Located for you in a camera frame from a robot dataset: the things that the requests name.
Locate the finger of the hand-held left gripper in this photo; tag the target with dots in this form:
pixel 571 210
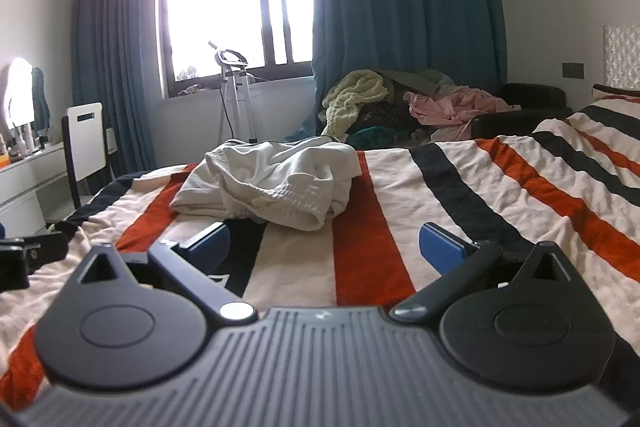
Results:
pixel 30 254

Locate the silver tripod stand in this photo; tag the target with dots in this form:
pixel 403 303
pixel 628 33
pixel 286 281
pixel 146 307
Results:
pixel 230 82

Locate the olive green garment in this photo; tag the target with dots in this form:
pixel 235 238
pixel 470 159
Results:
pixel 420 79

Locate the black sofa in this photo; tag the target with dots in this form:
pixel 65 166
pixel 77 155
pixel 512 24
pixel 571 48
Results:
pixel 535 94

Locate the white chair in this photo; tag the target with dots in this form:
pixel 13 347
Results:
pixel 85 142

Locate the dark wall switch panel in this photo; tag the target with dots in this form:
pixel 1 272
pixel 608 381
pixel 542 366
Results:
pixel 572 70

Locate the yellow knitted blanket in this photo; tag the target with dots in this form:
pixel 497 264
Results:
pixel 355 97

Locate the dark hanging cloth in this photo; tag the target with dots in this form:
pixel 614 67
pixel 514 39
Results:
pixel 41 102

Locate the dark patterned cloth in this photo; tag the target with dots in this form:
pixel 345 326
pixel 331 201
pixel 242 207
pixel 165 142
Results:
pixel 385 114

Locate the pink garment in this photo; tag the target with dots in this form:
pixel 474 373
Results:
pixel 450 107

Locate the white quilted headboard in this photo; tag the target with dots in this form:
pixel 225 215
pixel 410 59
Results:
pixel 622 52

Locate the lit vanity mirror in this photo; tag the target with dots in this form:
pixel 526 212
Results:
pixel 19 92

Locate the white cosmetic bottle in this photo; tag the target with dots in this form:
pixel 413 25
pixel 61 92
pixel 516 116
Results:
pixel 29 141

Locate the white garment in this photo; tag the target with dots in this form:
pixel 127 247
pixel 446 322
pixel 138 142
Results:
pixel 260 177

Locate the striped orange black white blanket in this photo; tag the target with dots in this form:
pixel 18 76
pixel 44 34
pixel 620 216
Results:
pixel 390 217

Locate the white dressing desk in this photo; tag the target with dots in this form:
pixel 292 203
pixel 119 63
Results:
pixel 25 177

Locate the teal cloth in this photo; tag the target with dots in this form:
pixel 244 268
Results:
pixel 375 137

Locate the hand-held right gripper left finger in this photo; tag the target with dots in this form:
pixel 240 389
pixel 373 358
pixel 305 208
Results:
pixel 212 244

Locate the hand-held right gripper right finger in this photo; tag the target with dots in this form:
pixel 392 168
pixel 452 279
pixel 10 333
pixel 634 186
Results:
pixel 440 252

